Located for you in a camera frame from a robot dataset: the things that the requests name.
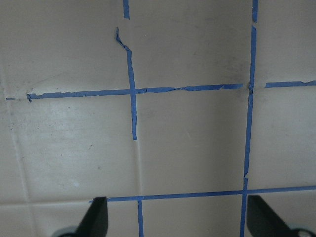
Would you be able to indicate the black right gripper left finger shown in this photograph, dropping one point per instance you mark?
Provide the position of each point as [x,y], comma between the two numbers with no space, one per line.
[95,222]

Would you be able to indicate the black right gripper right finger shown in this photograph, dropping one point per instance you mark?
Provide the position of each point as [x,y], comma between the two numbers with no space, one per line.
[262,221]

